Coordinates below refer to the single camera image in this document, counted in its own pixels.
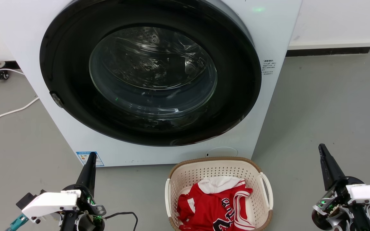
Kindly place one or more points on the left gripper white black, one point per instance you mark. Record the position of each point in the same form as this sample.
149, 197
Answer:
51, 202

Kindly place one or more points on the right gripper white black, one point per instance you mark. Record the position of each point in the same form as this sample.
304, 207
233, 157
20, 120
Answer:
369, 194

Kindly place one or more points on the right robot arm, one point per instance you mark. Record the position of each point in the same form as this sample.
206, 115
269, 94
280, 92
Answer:
336, 221

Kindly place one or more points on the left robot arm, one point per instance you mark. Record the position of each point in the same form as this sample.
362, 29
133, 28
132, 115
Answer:
71, 226

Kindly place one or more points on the beige perforated plastic laundry basket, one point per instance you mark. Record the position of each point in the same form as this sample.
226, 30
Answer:
188, 175

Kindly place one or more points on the blue energy label sticker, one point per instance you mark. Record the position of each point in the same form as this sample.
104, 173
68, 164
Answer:
83, 158

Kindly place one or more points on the round white filter cover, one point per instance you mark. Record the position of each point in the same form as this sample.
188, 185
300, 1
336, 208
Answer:
222, 151

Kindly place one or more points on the white garment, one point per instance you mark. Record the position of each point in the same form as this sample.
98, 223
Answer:
218, 183

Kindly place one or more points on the round black washing machine door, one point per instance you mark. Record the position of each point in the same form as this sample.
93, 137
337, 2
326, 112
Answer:
66, 64

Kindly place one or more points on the small black text sticker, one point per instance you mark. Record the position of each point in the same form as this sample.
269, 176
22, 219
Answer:
268, 66

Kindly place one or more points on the red basketball jersey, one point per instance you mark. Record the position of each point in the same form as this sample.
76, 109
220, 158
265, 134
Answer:
210, 205

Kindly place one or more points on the black caster wheel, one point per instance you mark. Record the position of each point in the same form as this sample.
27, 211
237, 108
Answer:
2, 75

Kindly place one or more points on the white front-load washing machine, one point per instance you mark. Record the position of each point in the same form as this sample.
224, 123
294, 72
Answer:
278, 38

